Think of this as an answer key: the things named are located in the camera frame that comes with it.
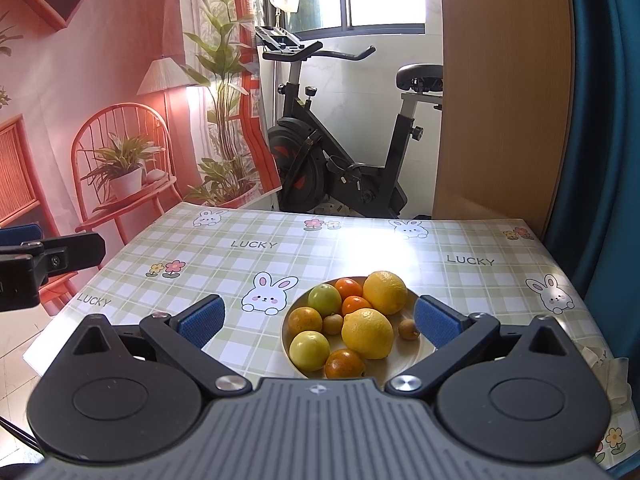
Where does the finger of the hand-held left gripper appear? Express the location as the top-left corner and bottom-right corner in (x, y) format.
(0, 232), (106, 277)
(0, 225), (45, 248)

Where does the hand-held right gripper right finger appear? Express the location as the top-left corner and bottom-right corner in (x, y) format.
(385, 296), (568, 394)

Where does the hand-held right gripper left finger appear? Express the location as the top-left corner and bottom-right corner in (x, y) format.
(72, 294), (252, 394)

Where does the cream round plate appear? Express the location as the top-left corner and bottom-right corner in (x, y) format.
(281, 276), (441, 381)

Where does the yellow lemon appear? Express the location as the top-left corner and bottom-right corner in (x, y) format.
(362, 271), (408, 316)
(341, 308), (395, 360)

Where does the dark orange mandarin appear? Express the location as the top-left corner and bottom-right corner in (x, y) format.
(324, 348), (367, 380)

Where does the greenish orange mandarin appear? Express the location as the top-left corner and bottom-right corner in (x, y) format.
(287, 306), (323, 336)

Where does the pale yellow-green jujube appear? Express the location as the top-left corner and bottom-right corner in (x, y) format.
(289, 330), (331, 372)

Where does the green jujube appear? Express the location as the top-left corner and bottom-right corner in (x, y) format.
(307, 283), (343, 317)

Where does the green checked tablecloth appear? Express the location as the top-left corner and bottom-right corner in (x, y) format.
(22, 202), (628, 471)

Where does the black exercise bike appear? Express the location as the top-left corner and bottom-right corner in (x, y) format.
(254, 25), (445, 220)

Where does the brown wooden panel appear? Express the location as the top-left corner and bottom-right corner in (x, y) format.
(432, 0), (576, 241)

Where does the teal curtain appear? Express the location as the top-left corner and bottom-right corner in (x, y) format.
(542, 0), (640, 356)

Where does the printed wall backdrop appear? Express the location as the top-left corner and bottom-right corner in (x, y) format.
(0, 0), (281, 316)

